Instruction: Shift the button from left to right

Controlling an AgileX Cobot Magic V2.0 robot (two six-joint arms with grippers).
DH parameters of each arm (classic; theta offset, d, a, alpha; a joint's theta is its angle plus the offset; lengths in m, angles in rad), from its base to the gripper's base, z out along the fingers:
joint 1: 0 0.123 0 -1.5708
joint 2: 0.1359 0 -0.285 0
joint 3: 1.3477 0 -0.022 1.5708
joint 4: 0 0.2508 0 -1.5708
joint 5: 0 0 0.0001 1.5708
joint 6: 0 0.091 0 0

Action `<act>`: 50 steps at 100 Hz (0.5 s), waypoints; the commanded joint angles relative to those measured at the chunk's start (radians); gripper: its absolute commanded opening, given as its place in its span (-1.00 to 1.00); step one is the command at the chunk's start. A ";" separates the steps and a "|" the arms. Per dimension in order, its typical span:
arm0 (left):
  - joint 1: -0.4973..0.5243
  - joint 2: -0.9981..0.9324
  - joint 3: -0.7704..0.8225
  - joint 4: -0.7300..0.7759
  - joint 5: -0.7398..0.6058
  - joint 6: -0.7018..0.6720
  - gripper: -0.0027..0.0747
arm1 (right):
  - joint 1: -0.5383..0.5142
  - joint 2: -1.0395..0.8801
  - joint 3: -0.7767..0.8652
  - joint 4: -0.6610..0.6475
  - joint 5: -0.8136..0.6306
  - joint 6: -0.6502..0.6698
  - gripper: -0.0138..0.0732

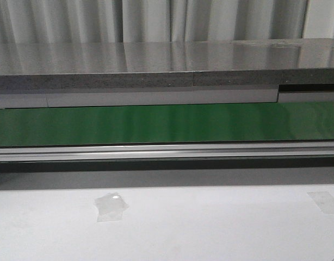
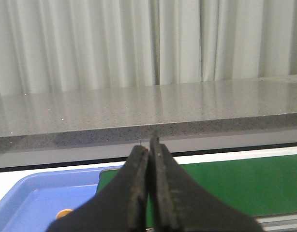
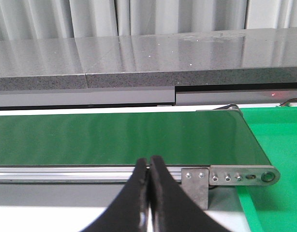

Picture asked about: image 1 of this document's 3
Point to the green conveyor belt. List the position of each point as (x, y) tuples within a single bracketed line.
[(166, 124)]

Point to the crumpled clear tape piece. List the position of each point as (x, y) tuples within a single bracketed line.
[(110, 207)]

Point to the aluminium conveyor front rail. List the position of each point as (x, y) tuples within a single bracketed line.
[(212, 155)]

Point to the grey conveyor rear rail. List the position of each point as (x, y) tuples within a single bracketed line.
[(164, 88)]

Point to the white pleated curtain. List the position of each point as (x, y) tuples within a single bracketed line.
[(23, 22)]

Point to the flat clear tape strip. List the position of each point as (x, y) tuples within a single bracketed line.
[(324, 201)]

